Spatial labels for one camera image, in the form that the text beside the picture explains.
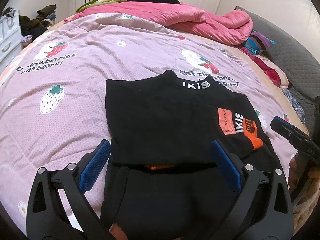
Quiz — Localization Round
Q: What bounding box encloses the dark clothes pile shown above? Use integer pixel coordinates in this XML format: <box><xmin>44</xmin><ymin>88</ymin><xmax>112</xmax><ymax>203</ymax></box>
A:
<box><xmin>19</xmin><ymin>4</ymin><xmax>57</xmax><ymax>41</ymax></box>

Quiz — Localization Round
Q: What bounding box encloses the green blanket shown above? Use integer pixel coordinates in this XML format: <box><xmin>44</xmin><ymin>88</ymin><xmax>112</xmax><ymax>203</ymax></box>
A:
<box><xmin>75</xmin><ymin>0</ymin><xmax>127</xmax><ymax>14</ymax></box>

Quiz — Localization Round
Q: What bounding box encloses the lilac strawberry print bedsheet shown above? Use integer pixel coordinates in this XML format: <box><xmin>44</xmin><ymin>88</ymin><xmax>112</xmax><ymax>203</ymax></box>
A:
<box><xmin>1</xmin><ymin>13</ymin><xmax>300</xmax><ymax>231</ymax></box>

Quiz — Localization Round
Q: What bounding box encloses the right hand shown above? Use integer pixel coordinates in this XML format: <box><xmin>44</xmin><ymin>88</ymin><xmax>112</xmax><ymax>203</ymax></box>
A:
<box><xmin>288</xmin><ymin>153</ymin><xmax>319</xmax><ymax>204</ymax></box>

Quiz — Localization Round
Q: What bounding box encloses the striped colourful pillow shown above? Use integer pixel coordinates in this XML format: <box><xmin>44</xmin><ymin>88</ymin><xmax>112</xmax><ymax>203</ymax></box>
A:
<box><xmin>244</xmin><ymin>30</ymin><xmax>276</xmax><ymax>55</ymax></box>

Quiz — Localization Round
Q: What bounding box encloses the pink quilt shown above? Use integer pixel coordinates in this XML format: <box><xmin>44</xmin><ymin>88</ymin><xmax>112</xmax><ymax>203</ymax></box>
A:
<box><xmin>73</xmin><ymin>2</ymin><xmax>253</xmax><ymax>46</ymax></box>

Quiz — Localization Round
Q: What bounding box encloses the grey headboard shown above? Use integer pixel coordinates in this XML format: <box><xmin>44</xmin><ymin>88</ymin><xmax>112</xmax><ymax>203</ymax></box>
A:
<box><xmin>235</xmin><ymin>6</ymin><xmax>319</xmax><ymax>133</ymax></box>

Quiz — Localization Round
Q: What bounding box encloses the red patterned cloth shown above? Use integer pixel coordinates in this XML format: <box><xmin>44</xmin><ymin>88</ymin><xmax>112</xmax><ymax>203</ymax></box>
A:
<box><xmin>239</xmin><ymin>47</ymin><xmax>281</xmax><ymax>87</ymax></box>

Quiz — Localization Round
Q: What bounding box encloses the left hand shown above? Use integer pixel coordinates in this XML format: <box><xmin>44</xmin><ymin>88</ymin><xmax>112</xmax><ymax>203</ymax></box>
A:
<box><xmin>109</xmin><ymin>223</ymin><xmax>128</xmax><ymax>240</ymax></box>

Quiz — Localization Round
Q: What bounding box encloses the white drawer cabinet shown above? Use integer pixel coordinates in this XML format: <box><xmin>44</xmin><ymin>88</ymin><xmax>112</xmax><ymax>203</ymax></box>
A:
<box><xmin>0</xmin><ymin>7</ymin><xmax>22</xmax><ymax>73</ymax></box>

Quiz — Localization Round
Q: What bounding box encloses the black sweater with orange cuffs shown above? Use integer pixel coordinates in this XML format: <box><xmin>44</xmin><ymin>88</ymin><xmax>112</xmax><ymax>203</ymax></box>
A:
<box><xmin>100</xmin><ymin>70</ymin><xmax>284</xmax><ymax>239</ymax></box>

